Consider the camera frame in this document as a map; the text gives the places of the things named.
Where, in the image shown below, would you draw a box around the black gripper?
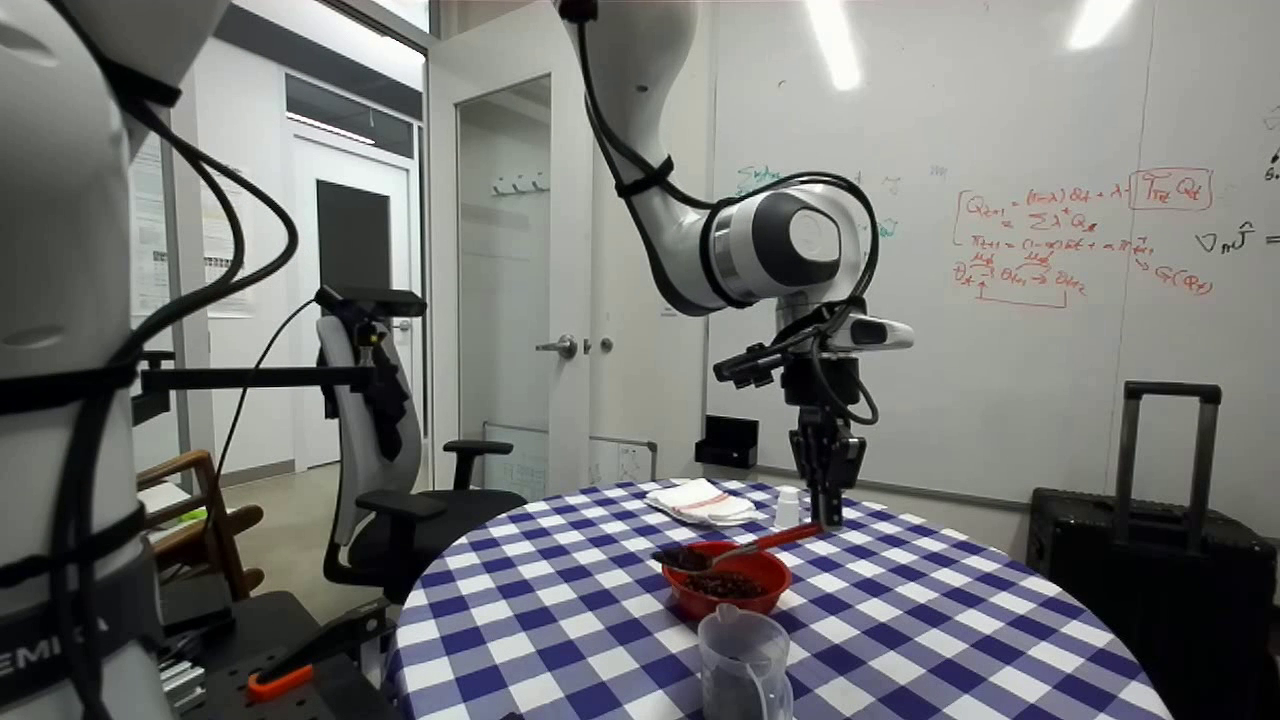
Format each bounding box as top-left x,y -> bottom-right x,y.
780,351 -> 866,530

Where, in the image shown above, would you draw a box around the red plastic bowl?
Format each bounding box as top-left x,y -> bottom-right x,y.
659,537 -> 795,622

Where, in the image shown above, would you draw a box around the clear plastic jug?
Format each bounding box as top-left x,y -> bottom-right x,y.
693,602 -> 800,720

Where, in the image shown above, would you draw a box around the small white plastic bottle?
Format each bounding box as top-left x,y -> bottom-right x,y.
770,484 -> 813,537

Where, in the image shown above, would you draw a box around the folded white towel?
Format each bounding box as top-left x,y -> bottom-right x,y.
647,476 -> 761,530

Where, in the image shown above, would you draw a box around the dark coffee beans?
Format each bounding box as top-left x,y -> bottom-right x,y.
679,568 -> 770,602

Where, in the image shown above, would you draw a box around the blue white checkered tablecloth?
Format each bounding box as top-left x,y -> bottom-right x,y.
382,476 -> 1175,720

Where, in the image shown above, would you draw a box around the black wheeled suitcase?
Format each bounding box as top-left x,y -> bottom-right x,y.
1023,380 -> 1280,720

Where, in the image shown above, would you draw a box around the black grey office chair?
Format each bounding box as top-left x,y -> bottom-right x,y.
313,279 -> 533,613

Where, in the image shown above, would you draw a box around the black robot cart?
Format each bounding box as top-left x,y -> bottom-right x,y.
155,591 -> 405,720

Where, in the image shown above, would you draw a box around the black horizontal mounting bar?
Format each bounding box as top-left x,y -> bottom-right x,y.
0,351 -> 410,414

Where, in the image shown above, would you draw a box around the wooden stool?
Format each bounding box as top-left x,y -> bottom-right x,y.
133,446 -> 267,602

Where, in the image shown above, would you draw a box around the black box on wall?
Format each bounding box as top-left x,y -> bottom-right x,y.
693,410 -> 762,472

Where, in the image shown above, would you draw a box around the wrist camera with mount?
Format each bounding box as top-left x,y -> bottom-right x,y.
713,311 -> 921,391

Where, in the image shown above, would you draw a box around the wall whiteboard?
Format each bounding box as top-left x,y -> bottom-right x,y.
705,0 -> 1280,517

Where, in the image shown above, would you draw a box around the orange handled tool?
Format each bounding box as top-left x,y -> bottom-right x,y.
238,661 -> 318,709

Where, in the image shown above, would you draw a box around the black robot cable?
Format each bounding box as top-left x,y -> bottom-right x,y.
45,0 -> 303,720

